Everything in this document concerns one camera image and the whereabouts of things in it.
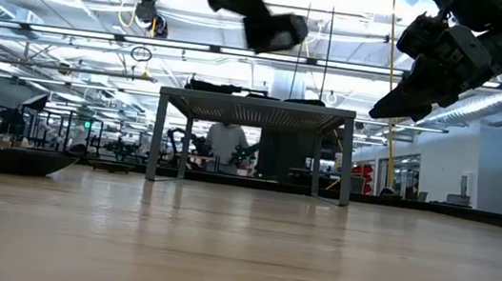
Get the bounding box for black rounded wavy plate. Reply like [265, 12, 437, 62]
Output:
[0, 145, 81, 184]
[279, 94, 328, 109]

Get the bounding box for red storage bins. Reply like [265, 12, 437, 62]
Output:
[348, 161, 376, 196]

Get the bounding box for black hanging cable loop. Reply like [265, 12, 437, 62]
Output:
[129, 43, 154, 65]

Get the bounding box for black wavy square plate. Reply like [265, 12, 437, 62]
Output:
[184, 76, 246, 97]

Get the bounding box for black hanging cable with coil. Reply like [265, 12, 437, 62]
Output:
[287, 0, 337, 103]

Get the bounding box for person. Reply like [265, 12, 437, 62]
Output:
[201, 120, 253, 178]

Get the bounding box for black background cabinet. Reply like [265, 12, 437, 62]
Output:
[254, 127, 321, 188]

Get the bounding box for yellow hanging cable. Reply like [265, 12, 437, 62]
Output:
[368, 0, 418, 191]

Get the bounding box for grey perforated metal shelf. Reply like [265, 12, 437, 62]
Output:
[144, 84, 362, 209]

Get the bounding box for grey ceiling duct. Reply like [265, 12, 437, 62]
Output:
[430, 81, 502, 137]

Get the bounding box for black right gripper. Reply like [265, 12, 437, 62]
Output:
[368, 5, 502, 135]

